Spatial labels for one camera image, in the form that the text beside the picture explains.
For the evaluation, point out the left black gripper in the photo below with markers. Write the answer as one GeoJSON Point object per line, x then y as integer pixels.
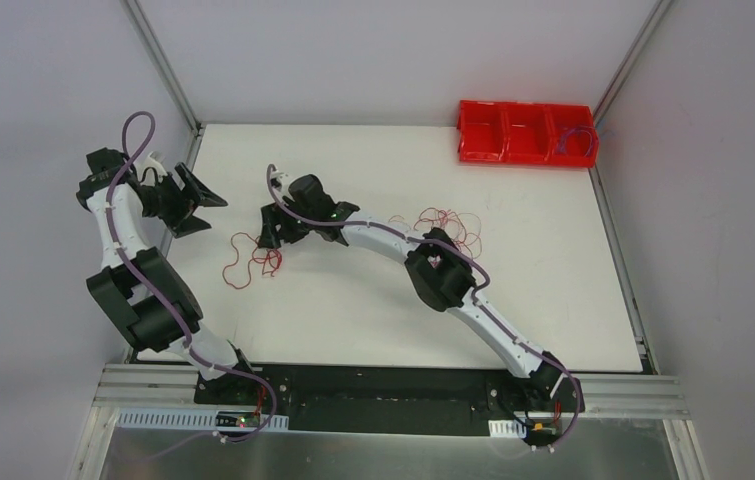
{"type": "Point", "coordinates": [173, 201]}

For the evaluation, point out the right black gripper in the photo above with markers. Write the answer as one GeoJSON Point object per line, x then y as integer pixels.
{"type": "Point", "coordinates": [282, 224]}

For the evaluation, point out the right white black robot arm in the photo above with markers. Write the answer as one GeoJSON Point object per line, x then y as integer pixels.
{"type": "Point", "coordinates": [444, 278]}

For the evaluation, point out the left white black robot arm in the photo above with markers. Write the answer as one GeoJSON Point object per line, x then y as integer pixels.
{"type": "Point", "coordinates": [136, 287]}

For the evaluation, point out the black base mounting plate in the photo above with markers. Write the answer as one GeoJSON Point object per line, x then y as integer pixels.
{"type": "Point", "coordinates": [388, 400]}

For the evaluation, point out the red three-compartment plastic bin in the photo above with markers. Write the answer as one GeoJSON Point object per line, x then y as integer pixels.
{"type": "Point", "coordinates": [526, 134]}

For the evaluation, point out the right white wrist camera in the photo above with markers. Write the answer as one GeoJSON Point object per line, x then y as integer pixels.
{"type": "Point", "coordinates": [280, 180]}

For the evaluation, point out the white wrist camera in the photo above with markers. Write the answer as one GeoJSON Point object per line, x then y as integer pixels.
{"type": "Point", "coordinates": [280, 180]}
{"type": "Point", "coordinates": [153, 160]}

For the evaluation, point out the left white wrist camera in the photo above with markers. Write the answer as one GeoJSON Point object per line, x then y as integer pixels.
{"type": "Point", "coordinates": [153, 160]}

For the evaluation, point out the aluminium front rail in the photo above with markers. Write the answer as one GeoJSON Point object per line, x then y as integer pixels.
{"type": "Point", "coordinates": [606, 395]}

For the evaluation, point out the white slotted cable duct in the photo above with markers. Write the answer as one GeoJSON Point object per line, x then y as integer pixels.
{"type": "Point", "coordinates": [229, 421]}

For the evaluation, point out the left aluminium frame post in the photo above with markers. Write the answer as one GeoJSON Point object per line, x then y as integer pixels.
{"type": "Point", "coordinates": [157, 55]}

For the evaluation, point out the aluminium frame post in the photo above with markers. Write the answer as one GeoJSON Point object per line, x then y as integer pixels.
{"type": "Point", "coordinates": [655, 18]}
{"type": "Point", "coordinates": [157, 55]}

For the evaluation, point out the right aluminium frame post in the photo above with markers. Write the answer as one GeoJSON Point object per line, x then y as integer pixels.
{"type": "Point", "coordinates": [655, 18]}

